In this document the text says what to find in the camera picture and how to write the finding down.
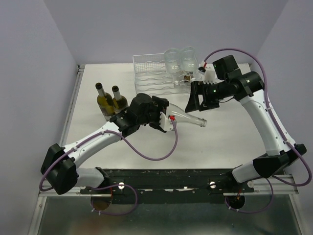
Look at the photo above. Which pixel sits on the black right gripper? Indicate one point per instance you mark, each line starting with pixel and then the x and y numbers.
pixel 199 87

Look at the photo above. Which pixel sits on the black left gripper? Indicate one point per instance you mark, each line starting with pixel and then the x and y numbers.
pixel 161 105

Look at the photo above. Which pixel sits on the clear square bottle brown label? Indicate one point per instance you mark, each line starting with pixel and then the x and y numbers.
pixel 187 78

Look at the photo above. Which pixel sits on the dark wine bottle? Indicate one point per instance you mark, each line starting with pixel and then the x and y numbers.
pixel 119 102

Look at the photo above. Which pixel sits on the round clear bottle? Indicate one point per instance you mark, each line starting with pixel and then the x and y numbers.
pixel 188 62
pixel 172 63

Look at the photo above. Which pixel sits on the clear tall bottle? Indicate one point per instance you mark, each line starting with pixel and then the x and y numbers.
pixel 182 117

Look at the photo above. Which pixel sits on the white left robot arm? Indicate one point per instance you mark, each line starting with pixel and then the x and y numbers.
pixel 61 163

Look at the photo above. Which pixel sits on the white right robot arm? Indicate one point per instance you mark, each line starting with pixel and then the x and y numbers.
pixel 249 90

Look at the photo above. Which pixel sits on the green wine bottle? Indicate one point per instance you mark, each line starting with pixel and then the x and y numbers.
pixel 104 101

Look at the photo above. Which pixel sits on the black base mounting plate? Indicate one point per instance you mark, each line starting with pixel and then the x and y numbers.
pixel 167 186

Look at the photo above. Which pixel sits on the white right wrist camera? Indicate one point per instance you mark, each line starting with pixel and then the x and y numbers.
pixel 208 74

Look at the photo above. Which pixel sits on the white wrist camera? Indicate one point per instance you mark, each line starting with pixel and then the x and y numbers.
pixel 208 74
pixel 166 122

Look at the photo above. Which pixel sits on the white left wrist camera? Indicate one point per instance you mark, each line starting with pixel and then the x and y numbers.
pixel 166 122

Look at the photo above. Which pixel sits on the white wire wine rack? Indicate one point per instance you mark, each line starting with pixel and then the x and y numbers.
pixel 151 77

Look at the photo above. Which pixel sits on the aluminium rail frame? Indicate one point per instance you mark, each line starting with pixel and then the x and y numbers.
pixel 69 214

